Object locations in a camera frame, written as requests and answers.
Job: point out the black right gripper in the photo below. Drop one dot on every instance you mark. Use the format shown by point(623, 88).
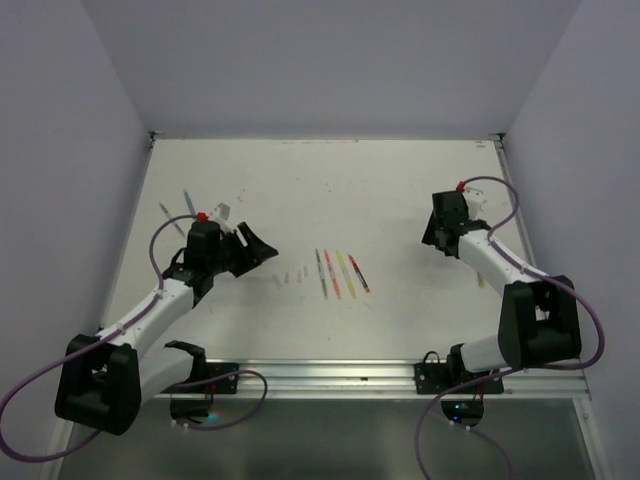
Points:
point(430, 235)

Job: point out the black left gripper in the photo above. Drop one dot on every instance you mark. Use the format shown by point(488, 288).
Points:
point(255, 250)

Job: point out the green highlighter pen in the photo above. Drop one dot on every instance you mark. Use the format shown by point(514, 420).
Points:
point(321, 274)

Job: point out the pink highlighter pen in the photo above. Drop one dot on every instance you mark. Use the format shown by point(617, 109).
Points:
point(332, 274)

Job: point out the yellow highlighter pen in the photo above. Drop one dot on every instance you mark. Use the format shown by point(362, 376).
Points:
point(346, 274)

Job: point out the dark red pen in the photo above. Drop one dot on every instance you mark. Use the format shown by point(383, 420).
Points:
point(359, 273)

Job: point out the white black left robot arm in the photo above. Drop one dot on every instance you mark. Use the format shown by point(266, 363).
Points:
point(110, 375)

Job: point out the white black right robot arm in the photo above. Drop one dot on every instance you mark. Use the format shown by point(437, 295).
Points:
point(538, 322)

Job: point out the light blue pen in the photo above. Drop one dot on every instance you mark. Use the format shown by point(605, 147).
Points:
point(189, 203)

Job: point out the grey purple pen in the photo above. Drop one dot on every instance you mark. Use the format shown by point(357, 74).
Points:
point(169, 216)

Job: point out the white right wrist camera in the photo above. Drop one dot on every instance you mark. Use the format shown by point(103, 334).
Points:
point(474, 199)

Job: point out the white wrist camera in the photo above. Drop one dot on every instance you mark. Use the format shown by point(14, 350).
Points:
point(474, 199)
point(220, 215)

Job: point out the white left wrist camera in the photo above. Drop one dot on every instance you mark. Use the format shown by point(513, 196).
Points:
point(220, 215)

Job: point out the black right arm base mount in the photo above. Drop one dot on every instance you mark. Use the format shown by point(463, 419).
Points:
point(433, 375)

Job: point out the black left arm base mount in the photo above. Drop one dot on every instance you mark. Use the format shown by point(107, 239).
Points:
point(196, 411)

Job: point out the aluminium table edge rail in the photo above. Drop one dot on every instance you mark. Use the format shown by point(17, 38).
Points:
point(376, 380)

